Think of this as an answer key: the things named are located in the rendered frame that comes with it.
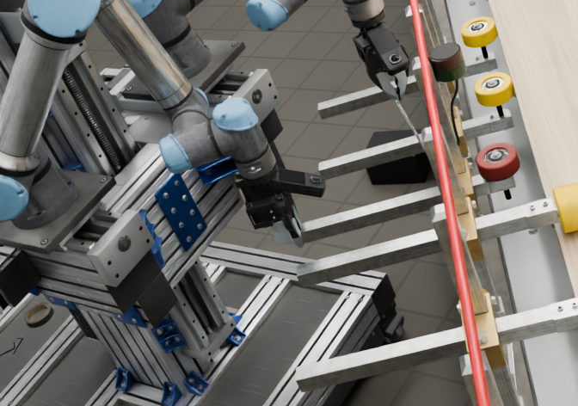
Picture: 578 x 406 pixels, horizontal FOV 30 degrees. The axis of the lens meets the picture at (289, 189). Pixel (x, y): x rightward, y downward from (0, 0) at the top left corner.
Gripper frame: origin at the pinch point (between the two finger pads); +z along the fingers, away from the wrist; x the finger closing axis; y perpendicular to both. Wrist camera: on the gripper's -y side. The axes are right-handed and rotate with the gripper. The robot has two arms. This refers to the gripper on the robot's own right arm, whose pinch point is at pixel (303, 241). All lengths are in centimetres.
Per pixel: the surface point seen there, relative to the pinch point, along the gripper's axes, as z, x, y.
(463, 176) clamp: -4.4, -0.8, -34.9
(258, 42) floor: 83, -252, 51
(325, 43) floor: 83, -233, 19
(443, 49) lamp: -31.1, -4.7, -38.4
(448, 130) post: -15.0, -2.2, -34.9
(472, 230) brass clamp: -14.4, 27.9, -35.7
